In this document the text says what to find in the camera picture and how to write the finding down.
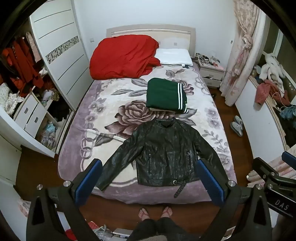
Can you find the white wardrobe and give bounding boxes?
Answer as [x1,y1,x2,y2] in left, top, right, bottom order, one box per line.
[0,0,91,186]

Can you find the plush doll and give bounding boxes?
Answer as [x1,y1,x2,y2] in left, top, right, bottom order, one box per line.
[42,88,61,107]

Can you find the blue cloth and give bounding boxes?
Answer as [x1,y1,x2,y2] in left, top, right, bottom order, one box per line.
[279,108,296,120]

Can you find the green folded garment white stripes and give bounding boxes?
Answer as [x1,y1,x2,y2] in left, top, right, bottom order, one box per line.
[146,78,189,114]

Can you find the red quilt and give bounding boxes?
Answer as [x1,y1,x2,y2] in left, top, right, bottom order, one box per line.
[89,35,162,80]

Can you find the white drawer unit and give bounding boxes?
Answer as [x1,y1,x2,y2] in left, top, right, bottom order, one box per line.
[13,95,48,139]

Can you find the person's foot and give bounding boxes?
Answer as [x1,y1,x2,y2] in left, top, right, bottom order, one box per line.
[159,206,173,219]
[138,208,151,222]

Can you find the white bay window sill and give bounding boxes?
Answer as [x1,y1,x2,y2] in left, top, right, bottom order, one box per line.
[235,75,292,152]

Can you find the pink garment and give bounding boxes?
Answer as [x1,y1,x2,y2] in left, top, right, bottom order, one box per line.
[255,80,289,106]

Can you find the white plastic bag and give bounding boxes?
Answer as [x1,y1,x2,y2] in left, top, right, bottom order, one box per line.
[92,224,114,241]

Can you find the white patterned clothes pile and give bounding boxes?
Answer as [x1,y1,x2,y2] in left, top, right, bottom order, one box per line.
[0,83,25,116]

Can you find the beige bed headboard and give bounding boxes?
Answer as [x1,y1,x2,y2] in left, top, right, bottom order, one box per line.
[106,26,197,58]

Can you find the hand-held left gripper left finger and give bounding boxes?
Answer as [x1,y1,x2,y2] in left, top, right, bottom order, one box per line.
[26,159,103,241]

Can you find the floral plush blanket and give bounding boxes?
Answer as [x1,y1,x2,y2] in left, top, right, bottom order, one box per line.
[58,64,237,205]

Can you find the pastel clothes pile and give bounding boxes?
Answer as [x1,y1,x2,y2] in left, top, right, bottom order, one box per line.
[37,120,59,151]

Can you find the pink floral bedding roll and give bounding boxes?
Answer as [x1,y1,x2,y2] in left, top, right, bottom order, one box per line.
[246,156,296,189]

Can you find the black leather jacket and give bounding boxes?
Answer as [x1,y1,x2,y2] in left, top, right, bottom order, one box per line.
[95,118,228,198]

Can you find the pink floral curtain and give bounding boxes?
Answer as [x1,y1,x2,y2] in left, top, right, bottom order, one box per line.
[219,0,267,107]

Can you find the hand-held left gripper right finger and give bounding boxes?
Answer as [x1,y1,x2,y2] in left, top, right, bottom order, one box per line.
[196,159,273,241]

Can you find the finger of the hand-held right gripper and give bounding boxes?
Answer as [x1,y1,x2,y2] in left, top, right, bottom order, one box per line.
[252,157,286,184]
[281,151,296,171]

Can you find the person's left foot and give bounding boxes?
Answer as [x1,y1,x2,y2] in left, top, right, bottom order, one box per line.
[138,208,151,222]

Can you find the person's right foot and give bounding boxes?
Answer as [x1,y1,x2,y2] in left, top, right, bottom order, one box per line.
[159,206,173,219]

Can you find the clutter of small toiletries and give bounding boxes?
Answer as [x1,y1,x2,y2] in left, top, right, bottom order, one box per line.
[195,53,223,68]

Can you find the person's legs dark trousers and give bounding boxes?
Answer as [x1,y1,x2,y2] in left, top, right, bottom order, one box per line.
[132,217,202,241]

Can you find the white pillow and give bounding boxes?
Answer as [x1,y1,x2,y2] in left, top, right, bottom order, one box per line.
[156,48,193,66]

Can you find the white nightstand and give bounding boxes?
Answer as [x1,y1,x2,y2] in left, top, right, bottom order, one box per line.
[198,62,226,88]

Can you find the red folded clothes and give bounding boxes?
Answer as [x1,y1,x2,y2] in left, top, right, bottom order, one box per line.
[1,38,44,91]

